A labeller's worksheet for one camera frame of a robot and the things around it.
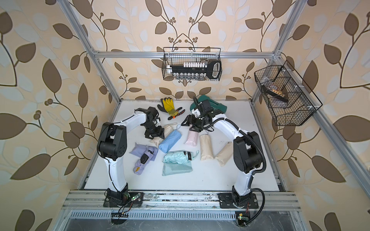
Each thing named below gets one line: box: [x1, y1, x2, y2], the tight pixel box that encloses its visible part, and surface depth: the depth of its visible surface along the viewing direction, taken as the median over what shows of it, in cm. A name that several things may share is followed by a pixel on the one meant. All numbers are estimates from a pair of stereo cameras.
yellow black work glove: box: [157, 97, 179, 117], surface depth 117 cm
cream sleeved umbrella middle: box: [199, 133, 214, 161], surface depth 94 cm
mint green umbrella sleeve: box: [161, 160, 193, 177], surface depth 86 cm
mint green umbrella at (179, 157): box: [162, 150, 200, 165], surface depth 87 cm
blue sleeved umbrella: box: [158, 129, 182, 154], surface depth 96 cm
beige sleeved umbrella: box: [150, 122, 178, 148], surface depth 96 cm
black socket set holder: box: [170, 60, 223, 80], surface depth 87 cm
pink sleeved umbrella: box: [184, 130, 199, 147], surface depth 96 cm
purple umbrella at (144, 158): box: [132, 149, 154, 176], surface depth 86 cm
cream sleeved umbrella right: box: [215, 141, 233, 167], surface depth 90 cm
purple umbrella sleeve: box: [129, 142, 159, 162], surface depth 91 cm
